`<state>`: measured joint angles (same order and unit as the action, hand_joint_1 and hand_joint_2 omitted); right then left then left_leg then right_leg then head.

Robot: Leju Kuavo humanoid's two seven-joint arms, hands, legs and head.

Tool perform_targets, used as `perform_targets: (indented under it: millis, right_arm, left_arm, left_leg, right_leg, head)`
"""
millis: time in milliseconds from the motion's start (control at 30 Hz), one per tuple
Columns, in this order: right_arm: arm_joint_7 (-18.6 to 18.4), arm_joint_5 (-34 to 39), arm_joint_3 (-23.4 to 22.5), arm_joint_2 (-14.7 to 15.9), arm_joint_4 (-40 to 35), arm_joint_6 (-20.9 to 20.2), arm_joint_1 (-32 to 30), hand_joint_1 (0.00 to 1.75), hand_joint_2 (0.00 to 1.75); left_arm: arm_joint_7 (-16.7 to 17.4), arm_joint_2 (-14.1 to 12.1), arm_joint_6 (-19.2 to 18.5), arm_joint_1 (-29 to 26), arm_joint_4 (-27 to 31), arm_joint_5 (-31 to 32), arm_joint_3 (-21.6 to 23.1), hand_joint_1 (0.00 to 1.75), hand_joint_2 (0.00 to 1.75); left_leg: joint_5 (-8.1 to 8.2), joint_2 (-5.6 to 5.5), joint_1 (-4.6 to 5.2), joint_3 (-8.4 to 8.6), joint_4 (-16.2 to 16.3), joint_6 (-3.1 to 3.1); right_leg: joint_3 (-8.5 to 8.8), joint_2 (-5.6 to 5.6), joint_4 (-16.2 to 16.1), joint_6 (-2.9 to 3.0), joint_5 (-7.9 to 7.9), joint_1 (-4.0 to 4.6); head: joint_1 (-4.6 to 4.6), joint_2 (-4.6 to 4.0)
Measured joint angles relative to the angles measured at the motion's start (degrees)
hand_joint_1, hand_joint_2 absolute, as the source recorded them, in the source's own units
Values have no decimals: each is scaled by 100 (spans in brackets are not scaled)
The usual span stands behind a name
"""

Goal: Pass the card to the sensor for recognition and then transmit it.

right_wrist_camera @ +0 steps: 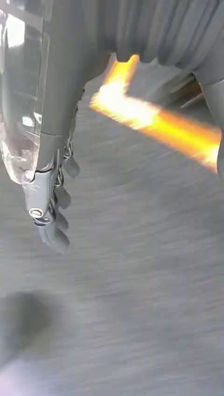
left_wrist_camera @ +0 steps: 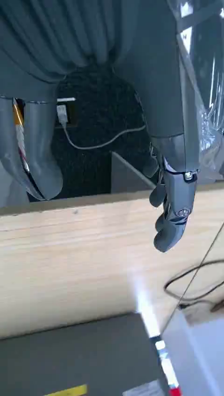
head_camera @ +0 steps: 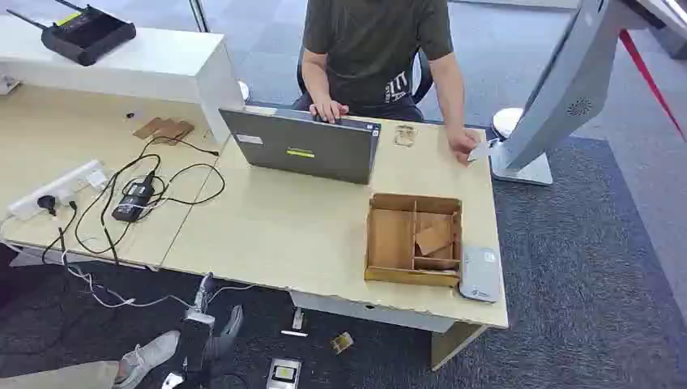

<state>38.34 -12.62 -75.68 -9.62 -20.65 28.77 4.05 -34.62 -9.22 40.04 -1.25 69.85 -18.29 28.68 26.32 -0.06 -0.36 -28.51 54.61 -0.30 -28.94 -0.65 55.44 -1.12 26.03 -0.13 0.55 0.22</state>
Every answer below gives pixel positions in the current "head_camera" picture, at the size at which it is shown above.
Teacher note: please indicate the pale grey flat device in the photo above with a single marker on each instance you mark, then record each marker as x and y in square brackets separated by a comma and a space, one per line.
[480, 275]

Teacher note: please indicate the brown card scrap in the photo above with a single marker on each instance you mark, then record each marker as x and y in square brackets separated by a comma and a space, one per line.
[342, 342]

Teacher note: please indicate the brown card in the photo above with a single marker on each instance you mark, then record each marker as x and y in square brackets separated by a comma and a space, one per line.
[433, 238]

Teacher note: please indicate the white cabinet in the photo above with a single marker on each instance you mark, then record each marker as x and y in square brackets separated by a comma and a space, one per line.
[139, 61]

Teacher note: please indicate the person's left hand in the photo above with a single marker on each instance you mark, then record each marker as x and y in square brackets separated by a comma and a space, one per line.
[462, 144]

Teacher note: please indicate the metal pole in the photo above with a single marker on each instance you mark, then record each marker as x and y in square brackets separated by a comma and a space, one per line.
[198, 15]

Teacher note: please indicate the pale wooden desk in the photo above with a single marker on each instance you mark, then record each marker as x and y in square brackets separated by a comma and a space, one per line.
[48, 134]
[300, 231]

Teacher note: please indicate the white box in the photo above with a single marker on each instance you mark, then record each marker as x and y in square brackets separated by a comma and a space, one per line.
[7, 85]

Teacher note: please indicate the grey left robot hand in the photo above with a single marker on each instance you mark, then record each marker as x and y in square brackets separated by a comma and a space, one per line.
[204, 317]

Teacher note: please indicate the white power strip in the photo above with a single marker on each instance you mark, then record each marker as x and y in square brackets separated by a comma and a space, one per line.
[61, 188]

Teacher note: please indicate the wooden card box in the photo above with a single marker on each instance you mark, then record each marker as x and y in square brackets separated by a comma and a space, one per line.
[389, 241]

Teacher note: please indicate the black power adapter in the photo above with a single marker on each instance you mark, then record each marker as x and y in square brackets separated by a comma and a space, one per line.
[132, 201]

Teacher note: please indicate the grey laptop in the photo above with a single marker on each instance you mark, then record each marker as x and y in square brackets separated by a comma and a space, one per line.
[306, 150]

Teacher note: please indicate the white grey floor device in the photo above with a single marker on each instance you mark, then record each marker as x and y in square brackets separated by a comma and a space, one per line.
[284, 374]

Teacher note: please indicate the white card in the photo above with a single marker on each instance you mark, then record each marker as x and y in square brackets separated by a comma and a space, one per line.
[484, 149]

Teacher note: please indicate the black router with antennas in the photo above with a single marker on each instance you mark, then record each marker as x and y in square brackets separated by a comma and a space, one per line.
[88, 35]

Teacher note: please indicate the person's right hand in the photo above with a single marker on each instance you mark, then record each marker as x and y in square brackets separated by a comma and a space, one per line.
[328, 110]

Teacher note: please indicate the brown cardboard pieces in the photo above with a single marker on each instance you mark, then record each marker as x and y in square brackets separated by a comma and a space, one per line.
[163, 129]

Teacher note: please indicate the person with grey shoe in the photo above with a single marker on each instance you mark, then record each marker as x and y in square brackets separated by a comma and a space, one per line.
[142, 357]

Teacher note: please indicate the white round dome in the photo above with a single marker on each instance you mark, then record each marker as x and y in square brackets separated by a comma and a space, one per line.
[244, 90]
[504, 121]

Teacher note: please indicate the white stick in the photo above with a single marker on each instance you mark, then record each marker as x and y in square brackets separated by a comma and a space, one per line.
[294, 333]

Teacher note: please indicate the black plug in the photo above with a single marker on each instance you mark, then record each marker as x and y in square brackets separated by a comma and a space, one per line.
[47, 203]

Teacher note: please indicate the white kiosk stand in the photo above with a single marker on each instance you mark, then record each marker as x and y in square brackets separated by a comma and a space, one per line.
[569, 86]

